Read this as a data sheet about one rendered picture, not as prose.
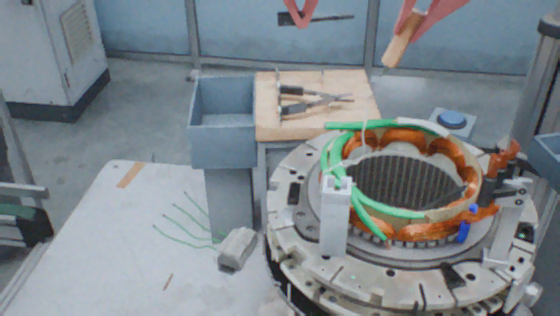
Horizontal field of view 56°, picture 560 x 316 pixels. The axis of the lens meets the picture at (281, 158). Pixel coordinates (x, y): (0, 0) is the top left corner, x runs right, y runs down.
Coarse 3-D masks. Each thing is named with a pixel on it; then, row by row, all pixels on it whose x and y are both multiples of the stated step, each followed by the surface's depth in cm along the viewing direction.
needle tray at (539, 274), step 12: (540, 144) 79; (552, 144) 81; (528, 156) 82; (540, 156) 79; (552, 156) 76; (540, 168) 79; (552, 168) 77; (552, 180) 77; (552, 216) 80; (552, 228) 81; (552, 240) 81; (540, 252) 84; (552, 252) 81; (540, 264) 85; (552, 264) 82; (540, 276) 85; (552, 276) 82; (552, 288) 82; (540, 300) 86; (552, 300) 83; (540, 312) 86; (552, 312) 83
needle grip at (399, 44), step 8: (416, 16) 51; (424, 16) 52; (408, 24) 52; (416, 24) 52; (400, 32) 52; (408, 32) 52; (392, 40) 54; (400, 40) 53; (408, 40) 53; (392, 48) 53; (400, 48) 53; (384, 56) 54; (392, 56) 54; (400, 56) 54; (384, 64) 54; (392, 64) 54
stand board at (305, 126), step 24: (264, 72) 97; (288, 72) 97; (312, 72) 97; (336, 72) 97; (360, 72) 97; (264, 96) 90; (288, 96) 90; (360, 96) 90; (264, 120) 84; (288, 120) 84; (312, 120) 84; (336, 120) 84; (360, 120) 84
